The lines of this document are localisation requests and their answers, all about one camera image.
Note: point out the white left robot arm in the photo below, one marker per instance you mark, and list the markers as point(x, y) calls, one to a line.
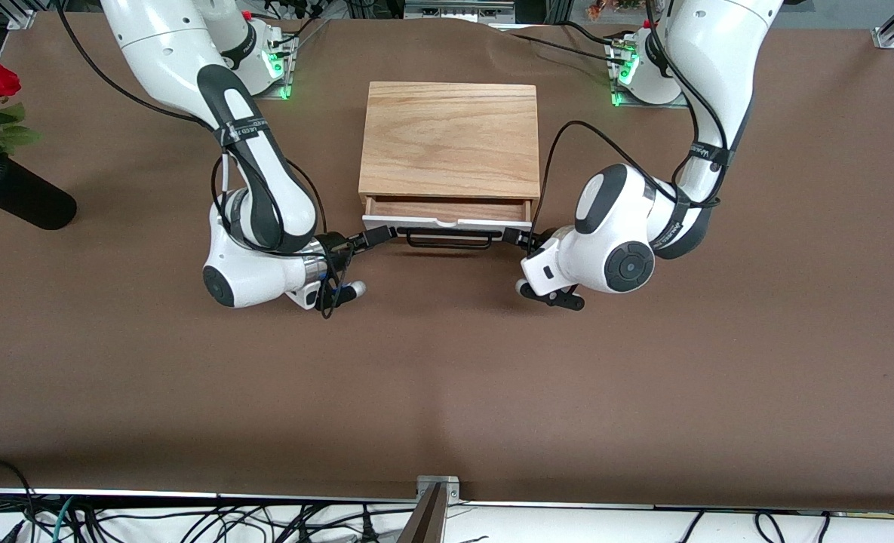
point(612, 226)

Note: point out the grey angled post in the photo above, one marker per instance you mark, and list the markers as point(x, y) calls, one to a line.
point(424, 524)

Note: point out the grey power strip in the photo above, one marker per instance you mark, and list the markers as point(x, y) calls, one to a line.
point(458, 9)

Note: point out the brown table cover sheet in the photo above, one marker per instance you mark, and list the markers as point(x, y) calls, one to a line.
point(190, 392)

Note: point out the black cylindrical vase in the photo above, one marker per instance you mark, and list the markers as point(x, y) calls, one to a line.
point(24, 200)

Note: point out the light wooden drawer cabinet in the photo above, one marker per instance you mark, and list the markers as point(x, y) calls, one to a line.
point(450, 139)

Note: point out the wooden drawer with white front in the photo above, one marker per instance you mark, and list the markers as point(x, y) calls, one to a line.
point(446, 210)

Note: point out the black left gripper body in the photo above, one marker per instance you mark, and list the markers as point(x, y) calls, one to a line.
point(531, 240)

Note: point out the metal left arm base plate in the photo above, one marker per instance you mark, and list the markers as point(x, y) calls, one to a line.
point(646, 104)

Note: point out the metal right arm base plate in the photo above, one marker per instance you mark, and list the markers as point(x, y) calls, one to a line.
point(287, 83)

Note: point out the metal table edge bracket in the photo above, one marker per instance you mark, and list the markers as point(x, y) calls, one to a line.
point(450, 489)

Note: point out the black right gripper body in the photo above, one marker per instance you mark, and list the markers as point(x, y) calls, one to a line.
point(336, 244)

